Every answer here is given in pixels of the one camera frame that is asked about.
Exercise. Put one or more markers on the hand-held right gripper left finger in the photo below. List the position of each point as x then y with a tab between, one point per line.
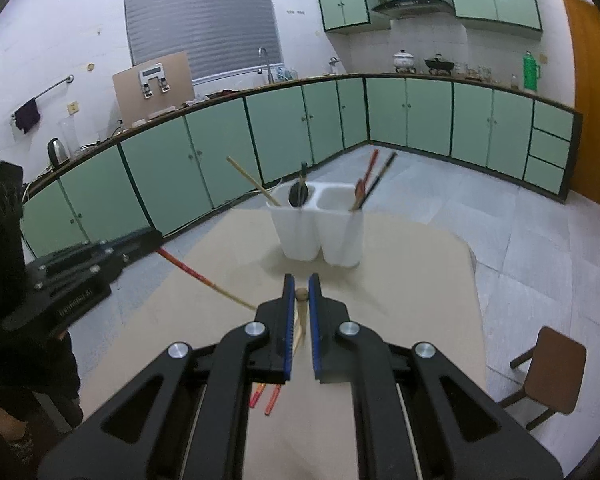
289	330

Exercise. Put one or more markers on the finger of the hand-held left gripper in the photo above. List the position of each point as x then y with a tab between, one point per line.
95	272
130	242

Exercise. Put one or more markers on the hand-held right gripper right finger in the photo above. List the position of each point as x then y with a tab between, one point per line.
315	330

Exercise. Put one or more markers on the bamboo chopstick with red end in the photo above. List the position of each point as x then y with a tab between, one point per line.
205	280
272	401
252	180
258	395
369	170

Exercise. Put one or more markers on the white two-compartment utensil holder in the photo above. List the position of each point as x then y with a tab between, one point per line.
300	235

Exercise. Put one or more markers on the black plastic spoon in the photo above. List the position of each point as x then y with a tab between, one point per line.
298	195

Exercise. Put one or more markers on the black chopstick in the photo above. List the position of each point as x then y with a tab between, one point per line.
380	175
303	172

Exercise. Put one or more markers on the person's left forearm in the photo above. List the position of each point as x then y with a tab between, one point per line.
25	375

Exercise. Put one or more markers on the steel electric kettle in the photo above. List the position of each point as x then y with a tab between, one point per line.
58	152

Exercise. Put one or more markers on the dark towel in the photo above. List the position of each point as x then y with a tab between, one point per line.
27	116

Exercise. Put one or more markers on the green base cabinets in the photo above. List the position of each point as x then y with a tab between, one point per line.
220	145

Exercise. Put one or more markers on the brown cardboard board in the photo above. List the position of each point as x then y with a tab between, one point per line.
130	100

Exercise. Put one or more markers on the cloth on counter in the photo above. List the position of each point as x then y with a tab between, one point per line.
217	95

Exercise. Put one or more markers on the metal faucet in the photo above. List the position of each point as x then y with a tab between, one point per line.
268	62

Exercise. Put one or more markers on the grey window blind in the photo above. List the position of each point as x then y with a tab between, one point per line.
200	15

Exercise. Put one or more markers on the brown wooden chair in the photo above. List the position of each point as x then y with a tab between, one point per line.
555	375

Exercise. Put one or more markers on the white enamel pot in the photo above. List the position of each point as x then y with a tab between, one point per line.
403	60

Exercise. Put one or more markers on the black wok with lid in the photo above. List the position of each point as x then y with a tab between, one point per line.
440	65

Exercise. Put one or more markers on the glass jars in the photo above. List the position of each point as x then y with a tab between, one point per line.
475	74

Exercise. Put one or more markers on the green thermos flask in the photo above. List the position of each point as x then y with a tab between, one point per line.
531	72

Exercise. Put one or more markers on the wooden door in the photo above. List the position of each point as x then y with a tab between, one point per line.
592	110

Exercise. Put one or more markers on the wall socket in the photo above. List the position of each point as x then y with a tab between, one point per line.
72	108

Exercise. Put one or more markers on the metal towel rail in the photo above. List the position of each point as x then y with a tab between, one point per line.
50	91

